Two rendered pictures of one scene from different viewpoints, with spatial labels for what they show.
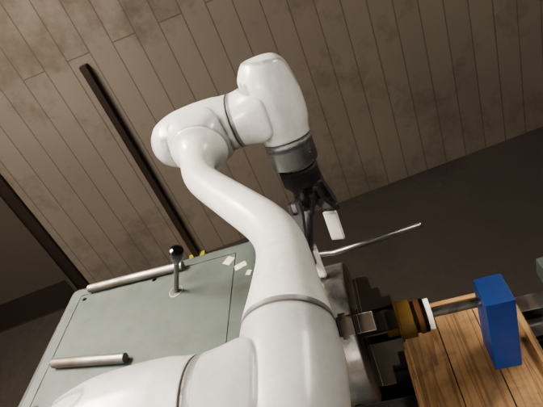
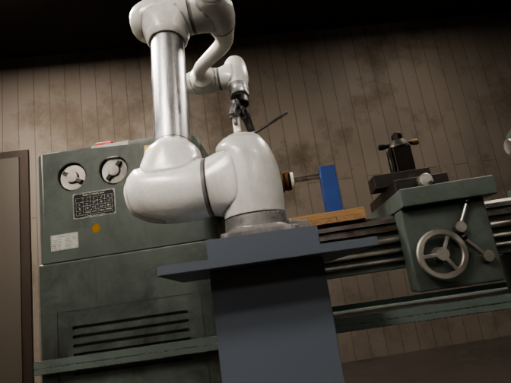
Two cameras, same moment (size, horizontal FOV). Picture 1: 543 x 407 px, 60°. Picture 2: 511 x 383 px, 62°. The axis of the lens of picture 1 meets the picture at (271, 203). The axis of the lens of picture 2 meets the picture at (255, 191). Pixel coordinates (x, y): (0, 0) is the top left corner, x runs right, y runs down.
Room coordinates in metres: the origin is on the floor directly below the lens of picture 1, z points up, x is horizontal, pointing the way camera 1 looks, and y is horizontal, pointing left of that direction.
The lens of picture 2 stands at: (-0.89, 0.25, 0.68)
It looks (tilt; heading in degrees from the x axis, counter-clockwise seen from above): 13 degrees up; 349
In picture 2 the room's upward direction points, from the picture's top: 8 degrees counter-clockwise
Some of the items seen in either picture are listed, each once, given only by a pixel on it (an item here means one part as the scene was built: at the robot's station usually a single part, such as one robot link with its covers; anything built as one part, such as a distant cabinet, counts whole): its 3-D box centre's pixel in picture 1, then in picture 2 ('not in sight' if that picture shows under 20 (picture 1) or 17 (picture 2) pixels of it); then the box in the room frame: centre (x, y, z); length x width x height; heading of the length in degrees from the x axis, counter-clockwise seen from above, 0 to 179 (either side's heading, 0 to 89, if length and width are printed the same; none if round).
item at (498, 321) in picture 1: (498, 323); (331, 194); (0.65, -0.35, 1.00); 0.08 x 0.06 x 0.23; 166
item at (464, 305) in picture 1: (455, 308); (306, 178); (0.67, -0.27, 1.08); 0.13 x 0.07 x 0.07; 76
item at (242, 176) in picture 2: not in sight; (245, 175); (0.15, 0.07, 0.97); 0.18 x 0.16 x 0.22; 76
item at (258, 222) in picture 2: not in sight; (265, 227); (0.14, 0.04, 0.83); 0.22 x 0.18 x 0.06; 84
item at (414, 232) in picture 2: not in sight; (449, 243); (0.35, -0.60, 0.73); 0.27 x 0.12 x 0.27; 76
